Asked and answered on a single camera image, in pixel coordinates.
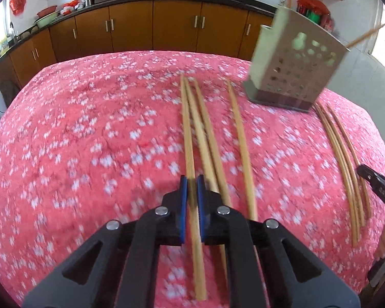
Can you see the green basin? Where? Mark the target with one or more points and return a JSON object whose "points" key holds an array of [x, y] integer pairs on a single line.
{"points": [[46, 20]]}

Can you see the red basin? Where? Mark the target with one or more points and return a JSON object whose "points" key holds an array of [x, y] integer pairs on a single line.
{"points": [[47, 10]]}

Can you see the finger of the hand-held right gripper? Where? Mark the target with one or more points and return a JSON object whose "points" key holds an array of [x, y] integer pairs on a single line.
{"points": [[380, 186]]}

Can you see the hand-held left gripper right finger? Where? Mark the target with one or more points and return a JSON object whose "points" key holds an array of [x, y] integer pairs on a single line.
{"points": [[201, 208]]}

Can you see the hanging red plastic bag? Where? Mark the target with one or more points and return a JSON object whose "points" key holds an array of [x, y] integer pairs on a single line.
{"points": [[18, 2]]}

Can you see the person's right hand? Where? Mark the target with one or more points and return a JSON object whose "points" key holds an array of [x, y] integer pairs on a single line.
{"points": [[384, 242]]}

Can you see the perforated beige chopstick holder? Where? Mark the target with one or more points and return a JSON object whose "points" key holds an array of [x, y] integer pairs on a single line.
{"points": [[295, 70]]}

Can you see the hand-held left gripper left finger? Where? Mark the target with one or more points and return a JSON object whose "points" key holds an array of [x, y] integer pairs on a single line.
{"points": [[183, 205]]}

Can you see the brown lower kitchen cabinets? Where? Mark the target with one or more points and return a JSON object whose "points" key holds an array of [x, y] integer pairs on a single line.
{"points": [[131, 25]]}

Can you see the red bag of bottles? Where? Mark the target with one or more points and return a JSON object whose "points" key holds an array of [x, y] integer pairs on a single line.
{"points": [[314, 11]]}

